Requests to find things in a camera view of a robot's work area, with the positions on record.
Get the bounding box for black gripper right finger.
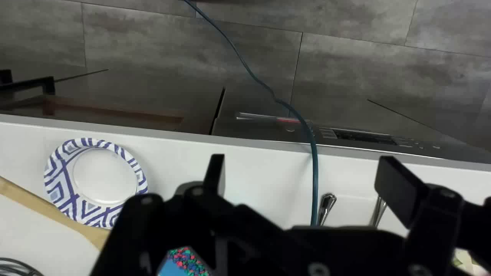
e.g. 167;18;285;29
374;155;491;276

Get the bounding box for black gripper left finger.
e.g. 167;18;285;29
90;152;288;276

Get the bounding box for wooden slotted spatula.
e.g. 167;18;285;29
0;175;113;251

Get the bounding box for metal spoon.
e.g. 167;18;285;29
317;192;337;227

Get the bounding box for blue patterned paper bowl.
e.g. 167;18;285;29
43;136;150;228

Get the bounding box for colourful cereal pieces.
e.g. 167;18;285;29
170;247;211;276

